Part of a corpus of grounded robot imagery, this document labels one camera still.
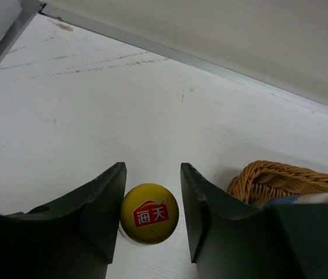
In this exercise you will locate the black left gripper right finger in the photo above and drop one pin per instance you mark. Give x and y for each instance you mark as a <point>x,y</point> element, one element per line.
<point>231,239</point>

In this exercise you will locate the blue label bead bottle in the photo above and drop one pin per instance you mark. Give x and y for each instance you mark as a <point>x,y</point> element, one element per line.
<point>298,199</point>

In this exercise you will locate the red sauce bottle yellow cap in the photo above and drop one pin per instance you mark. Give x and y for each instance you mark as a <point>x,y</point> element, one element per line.
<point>149,215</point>

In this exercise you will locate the brown wicker divided basket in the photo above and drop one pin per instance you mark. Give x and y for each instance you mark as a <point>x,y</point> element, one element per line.
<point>264,180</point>

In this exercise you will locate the aluminium table edge rail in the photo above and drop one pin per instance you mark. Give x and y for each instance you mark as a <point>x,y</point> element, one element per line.
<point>279,47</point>

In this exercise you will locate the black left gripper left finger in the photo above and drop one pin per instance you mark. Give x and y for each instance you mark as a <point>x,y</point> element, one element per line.
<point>73,236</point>

